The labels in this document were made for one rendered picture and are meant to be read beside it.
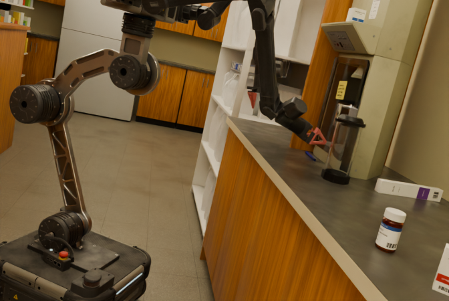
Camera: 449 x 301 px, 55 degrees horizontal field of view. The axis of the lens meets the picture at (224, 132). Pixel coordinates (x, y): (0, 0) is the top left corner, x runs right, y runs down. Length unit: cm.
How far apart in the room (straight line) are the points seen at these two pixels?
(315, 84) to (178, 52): 520
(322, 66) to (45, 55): 519
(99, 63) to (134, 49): 24
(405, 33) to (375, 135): 39
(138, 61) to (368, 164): 101
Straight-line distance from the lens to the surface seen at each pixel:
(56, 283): 200
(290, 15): 291
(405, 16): 176
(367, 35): 169
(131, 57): 185
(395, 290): 92
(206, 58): 712
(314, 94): 202
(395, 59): 175
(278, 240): 150
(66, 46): 652
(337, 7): 205
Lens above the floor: 130
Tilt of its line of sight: 10 degrees down
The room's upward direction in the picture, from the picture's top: 13 degrees clockwise
